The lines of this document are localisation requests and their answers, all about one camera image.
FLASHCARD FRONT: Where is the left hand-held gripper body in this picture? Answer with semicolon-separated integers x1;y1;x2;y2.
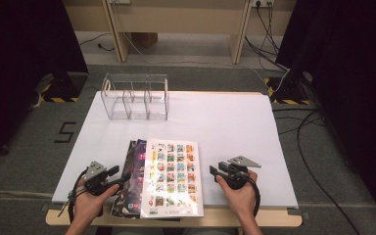
83;160;112;197

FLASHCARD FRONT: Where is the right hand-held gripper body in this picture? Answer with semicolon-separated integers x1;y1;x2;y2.
220;155;262;191

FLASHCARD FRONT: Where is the thick black-fronted magazine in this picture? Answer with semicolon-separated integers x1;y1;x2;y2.
110;140;142;220

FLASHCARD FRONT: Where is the white picture-grid magazine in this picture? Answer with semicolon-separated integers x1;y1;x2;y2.
139;136;206;219

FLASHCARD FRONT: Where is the clear acrylic magazine rack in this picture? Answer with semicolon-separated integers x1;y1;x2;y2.
100;72;170;121

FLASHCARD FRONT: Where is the person's right hand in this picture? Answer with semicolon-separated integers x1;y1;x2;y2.
214;169;259;221

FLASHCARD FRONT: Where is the person's left hand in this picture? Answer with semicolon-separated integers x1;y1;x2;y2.
72;178;121;225

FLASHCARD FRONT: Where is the white table mat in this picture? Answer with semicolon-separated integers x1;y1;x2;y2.
51;90;300;210

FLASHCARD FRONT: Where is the grey tape piece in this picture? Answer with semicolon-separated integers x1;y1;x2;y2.
287;207;311;220
40;202;63;212

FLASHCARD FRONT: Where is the black curtain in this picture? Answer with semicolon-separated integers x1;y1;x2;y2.
275;0;376;229
0;0;89;170

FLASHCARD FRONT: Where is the brown cardboard box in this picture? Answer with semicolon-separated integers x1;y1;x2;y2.
130;31;160;49

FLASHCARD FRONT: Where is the beige wooden desk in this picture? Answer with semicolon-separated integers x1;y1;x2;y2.
62;0;297;66

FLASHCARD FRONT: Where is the right hand-held gripper cable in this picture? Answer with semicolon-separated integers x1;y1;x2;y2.
246;174;262;219

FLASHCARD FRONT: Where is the hand-held gripper cable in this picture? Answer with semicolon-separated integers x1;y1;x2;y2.
57;167;91;224
246;174;262;219

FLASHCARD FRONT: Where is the left hand-held gripper cable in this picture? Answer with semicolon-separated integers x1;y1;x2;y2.
57;167;91;224

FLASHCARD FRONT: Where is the long black floor cable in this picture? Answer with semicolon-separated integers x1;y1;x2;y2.
295;109;361;235

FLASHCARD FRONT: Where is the thin black floor cable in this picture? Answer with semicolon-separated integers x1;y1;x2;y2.
272;107;327;135

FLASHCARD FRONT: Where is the black cable bundle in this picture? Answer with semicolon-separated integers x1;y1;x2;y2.
244;1;290;72

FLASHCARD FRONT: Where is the black plug cable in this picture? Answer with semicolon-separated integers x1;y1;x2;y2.
97;42;116;53

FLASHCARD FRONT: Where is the white wall socket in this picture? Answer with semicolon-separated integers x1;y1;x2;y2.
252;0;275;8

